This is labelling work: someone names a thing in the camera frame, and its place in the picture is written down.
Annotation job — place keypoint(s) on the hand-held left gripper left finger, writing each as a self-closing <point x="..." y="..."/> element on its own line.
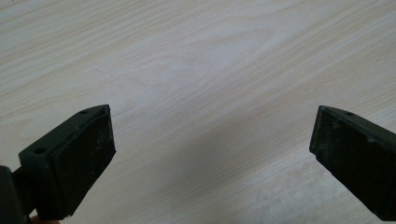
<point x="71" y="161"/>

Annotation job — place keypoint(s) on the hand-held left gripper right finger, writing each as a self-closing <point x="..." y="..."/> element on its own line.
<point x="358" y="161"/>

